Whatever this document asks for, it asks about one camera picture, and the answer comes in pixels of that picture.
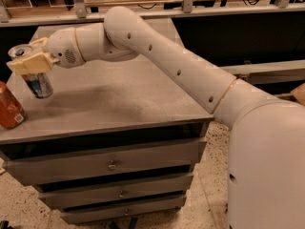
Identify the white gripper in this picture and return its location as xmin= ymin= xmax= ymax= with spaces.
xmin=7 ymin=28 xmax=85 ymax=75

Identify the silver blue redbull can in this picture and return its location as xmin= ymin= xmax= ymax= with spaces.
xmin=8 ymin=44 xmax=53 ymax=99

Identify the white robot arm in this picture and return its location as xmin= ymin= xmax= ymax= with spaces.
xmin=8 ymin=7 xmax=305 ymax=229

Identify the grey drawer cabinet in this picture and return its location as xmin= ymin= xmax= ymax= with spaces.
xmin=0 ymin=18 xmax=216 ymax=225

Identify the top grey drawer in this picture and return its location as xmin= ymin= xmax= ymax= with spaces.
xmin=4 ymin=137 xmax=206 ymax=186

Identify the grey drawer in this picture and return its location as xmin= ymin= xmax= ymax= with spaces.
xmin=4 ymin=137 xmax=206 ymax=186
xmin=60 ymin=194 xmax=186 ymax=224
xmin=39 ymin=173 xmax=193 ymax=209

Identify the middle grey drawer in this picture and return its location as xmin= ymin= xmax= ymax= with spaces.
xmin=39 ymin=173 xmax=193 ymax=209

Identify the bottom grey drawer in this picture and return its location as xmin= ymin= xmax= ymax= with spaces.
xmin=60 ymin=194 xmax=186 ymax=224

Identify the grey metal railing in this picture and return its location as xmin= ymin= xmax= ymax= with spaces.
xmin=0 ymin=0 xmax=305 ymax=28

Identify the cardboard box at right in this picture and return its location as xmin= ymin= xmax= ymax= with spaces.
xmin=291 ymin=83 xmax=305 ymax=106

